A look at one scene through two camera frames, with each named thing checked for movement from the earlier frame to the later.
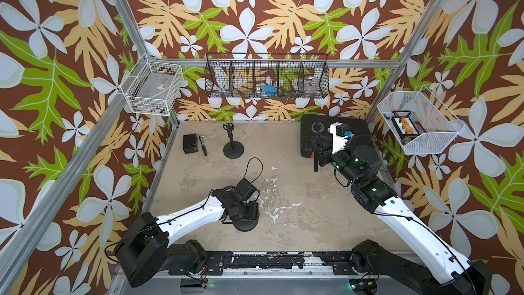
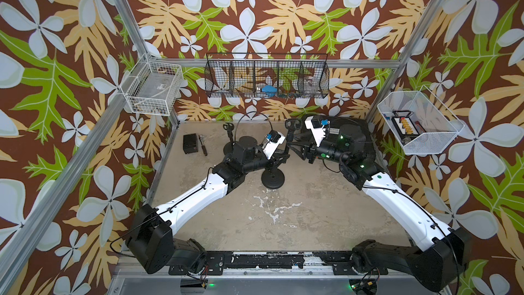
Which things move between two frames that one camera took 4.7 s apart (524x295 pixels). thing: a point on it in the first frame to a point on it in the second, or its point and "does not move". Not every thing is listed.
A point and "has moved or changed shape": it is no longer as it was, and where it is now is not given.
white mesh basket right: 419,121 does not move
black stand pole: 316,157 has moved or changed shape
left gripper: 254,212 to 272,162
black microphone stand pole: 229,127 does not move
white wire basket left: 151,87 does not move
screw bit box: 403,123 does not move
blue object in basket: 269,90 does not move
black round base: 245,225 to 273,179
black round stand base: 233,153 does not move
